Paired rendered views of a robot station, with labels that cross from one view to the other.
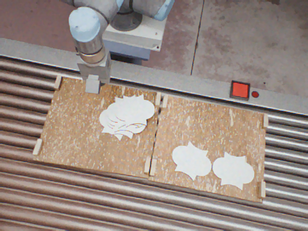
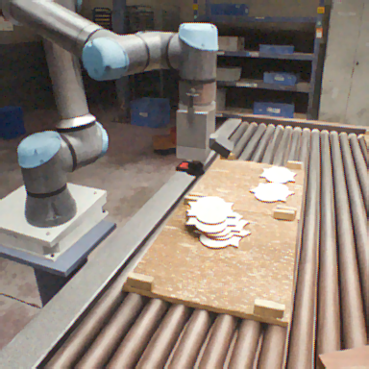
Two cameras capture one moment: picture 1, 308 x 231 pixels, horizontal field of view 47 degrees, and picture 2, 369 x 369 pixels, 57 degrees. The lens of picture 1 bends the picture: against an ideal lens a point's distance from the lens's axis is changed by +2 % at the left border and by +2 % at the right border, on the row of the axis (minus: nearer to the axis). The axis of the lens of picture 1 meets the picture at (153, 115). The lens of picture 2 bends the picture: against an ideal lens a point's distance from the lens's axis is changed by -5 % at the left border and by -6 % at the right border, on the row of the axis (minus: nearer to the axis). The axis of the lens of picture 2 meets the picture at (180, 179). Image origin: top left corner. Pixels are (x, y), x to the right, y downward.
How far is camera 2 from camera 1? 1.22 m
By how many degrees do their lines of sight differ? 61
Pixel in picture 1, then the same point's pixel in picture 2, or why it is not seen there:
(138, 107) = (207, 206)
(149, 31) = (88, 197)
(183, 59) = not seen: hidden behind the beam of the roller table
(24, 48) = (32, 334)
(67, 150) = (267, 281)
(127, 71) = (135, 228)
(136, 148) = (259, 224)
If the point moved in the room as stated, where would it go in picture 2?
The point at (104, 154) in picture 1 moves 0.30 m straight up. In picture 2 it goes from (270, 247) to (284, 130)
